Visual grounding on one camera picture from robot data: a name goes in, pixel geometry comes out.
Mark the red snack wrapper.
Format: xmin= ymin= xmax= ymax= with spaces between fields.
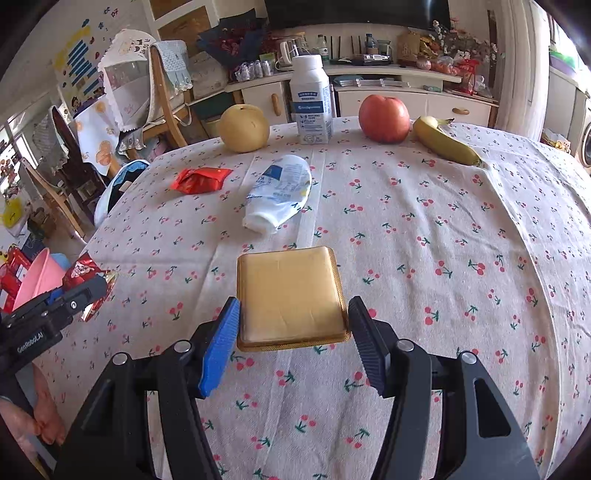
xmin=170 ymin=167 xmax=232 ymax=195

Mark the gold rectangular tray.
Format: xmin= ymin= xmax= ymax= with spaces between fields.
xmin=236 ymin=246 xmax=351 ymax=351

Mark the white plastic bag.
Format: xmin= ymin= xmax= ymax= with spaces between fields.
xmin=242 ymin=155 xmax=311 ymax=235

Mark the pink plastic trash bucket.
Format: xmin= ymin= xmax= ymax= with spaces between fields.
xmin=14 ymin=248 xmax=65 ymax=310

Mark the yellow shopping bag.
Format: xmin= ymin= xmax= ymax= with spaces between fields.
xmin=1 ymin=197 xmax=23 ymax=228

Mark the dark wooden chair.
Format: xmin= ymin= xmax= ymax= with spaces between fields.
xmin=32 ymin=105 xmax=105 ymax=223

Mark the cherry print tablecloth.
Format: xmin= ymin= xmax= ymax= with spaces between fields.
xmin=38 ymin=118 xmax=590 ymax=477

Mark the dining table with orange cloth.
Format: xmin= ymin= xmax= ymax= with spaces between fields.
xmin=74 ymin=95 xmax=120 ymax=176

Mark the light wooden chair right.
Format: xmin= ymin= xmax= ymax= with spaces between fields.
xmin=140 ymin=40 xmax=193 ymax=148

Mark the yellow round pear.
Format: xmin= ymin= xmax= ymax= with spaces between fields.
xmin=217 ymin=104 xmax=270 ymax=153

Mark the washing machine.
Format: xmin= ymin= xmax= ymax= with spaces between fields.
xmin=578 ymin=107 xmax=591 ymax=170

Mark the yellow banana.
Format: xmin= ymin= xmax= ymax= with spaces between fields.
xmin=413 ymin=116 xmax=481 ymax=166

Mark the red apple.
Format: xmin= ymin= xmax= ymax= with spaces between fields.
xmin=359 ymin=94 xmax=411 ymax=144

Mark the white tv cabinet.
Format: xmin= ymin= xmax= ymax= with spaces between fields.
xmin=224 ymin=65 xmax=498 ymax=127

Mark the red flower bouquet blue wrap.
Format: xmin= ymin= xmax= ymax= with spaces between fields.
xmin=195 ymin=9 xmax=267 ymax=71

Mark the white milk carton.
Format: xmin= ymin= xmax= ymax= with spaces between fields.
xmin=290 ymin=55 xmax=332 ymax=145

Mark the white electric kettle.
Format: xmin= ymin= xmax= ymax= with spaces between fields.
xmin=277 ymin=38 xmax=300 ymax=69

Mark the black flat television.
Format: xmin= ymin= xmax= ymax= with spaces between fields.
xmin=264 ymin=0 xmax=451 ymax=30

